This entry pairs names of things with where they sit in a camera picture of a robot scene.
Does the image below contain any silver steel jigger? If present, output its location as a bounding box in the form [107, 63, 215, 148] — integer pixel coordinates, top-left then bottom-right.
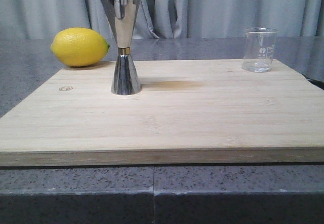
[100, 0, 141, 95]

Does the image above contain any clear glass beaker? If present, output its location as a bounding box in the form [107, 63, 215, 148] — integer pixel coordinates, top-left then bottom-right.
[242, 27, 278, 73]

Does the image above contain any light wooden cutting board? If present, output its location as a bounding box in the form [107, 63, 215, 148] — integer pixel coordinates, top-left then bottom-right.
[1, 59, 323, 166]

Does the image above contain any yellow lemon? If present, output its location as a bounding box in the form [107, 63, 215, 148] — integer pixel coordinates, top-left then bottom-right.
[51, 27, 110, 67]

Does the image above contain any grey curtain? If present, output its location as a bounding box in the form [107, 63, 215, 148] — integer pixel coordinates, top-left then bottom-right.
[1, 0, 323, 39]

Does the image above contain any black board handle strap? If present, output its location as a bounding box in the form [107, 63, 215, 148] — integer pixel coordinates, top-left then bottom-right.
[303, 73, 324, 90]

